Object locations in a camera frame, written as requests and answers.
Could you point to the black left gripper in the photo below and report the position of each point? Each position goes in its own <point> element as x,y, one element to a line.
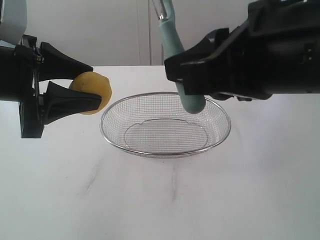
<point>21,69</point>

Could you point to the oval wire mesh basket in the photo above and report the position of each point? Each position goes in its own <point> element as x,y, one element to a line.
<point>155,125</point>

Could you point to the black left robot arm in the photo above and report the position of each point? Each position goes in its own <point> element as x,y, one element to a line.
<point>13,24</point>

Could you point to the white cabinet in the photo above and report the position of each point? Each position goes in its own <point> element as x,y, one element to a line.
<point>125,32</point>

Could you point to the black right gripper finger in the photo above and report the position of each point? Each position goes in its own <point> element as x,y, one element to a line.
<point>201,50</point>

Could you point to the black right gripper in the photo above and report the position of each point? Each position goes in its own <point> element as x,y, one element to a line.
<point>281,55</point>

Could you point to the teal handled peeler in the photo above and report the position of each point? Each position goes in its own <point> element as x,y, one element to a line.
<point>172,46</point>

